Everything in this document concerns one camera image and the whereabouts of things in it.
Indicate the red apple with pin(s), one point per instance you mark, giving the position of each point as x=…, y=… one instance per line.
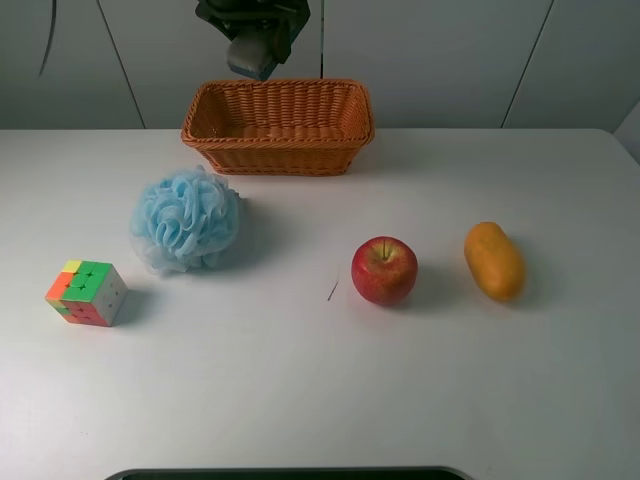
x=384, y=270

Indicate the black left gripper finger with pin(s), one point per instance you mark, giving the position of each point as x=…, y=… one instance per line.
x=228, y=29

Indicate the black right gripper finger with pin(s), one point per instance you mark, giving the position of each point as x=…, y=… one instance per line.
x=284, y=33

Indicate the brown wicker basket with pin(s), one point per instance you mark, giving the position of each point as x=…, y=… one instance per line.
x=297, y=127

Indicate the orange mango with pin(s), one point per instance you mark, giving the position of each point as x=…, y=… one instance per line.
x=495, y=263

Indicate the blue mesh bath loofah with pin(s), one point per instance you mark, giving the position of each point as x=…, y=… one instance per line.
x=185, y=221

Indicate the grey blue whiteboard eraser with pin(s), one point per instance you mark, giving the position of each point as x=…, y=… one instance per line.
x=251, y=55

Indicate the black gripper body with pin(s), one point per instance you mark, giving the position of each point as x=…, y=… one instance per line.
x=253, y=14

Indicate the colourful puzzle cube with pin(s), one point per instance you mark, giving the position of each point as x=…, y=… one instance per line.
x=87, y=293

